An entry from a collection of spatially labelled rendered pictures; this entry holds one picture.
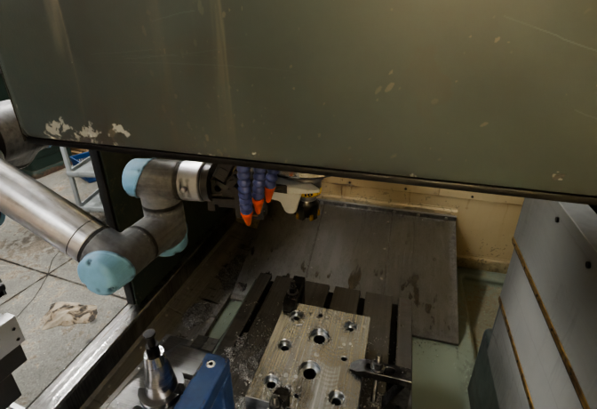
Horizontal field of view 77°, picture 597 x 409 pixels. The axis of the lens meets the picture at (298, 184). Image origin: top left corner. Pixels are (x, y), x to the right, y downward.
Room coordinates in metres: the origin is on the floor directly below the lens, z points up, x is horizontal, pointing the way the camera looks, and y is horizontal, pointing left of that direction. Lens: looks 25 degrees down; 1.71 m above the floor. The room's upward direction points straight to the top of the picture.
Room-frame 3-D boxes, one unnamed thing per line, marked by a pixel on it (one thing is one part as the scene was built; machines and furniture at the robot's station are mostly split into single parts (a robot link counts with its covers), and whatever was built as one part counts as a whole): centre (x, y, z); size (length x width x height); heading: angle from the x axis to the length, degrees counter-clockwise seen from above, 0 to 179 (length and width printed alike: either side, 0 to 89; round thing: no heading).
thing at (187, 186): (0.63, 0.19, 1.42); 0.08 x 0.05 x 0.08; 171
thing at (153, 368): (0.36, 0.20, 1.26); 0.04 x 0.04 x 0.07
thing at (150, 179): (0.64, 0.27, 1.42); 0.11 x 0.08 x 0.09; 81
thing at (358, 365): (0.56, -0.18, 0.97); 0.13 x 0.03 x 0.15; 75
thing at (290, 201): (0.57, 0.01, 1.42); 0.09 x 0.03 x 0.06; 68
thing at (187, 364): (0.41, 0.18, 1.21); 0.07 x 0.05 x 0.01; 75
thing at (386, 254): (1.24, -0.19, 0.75); 0.89 x 0.67 x 0.26; 75
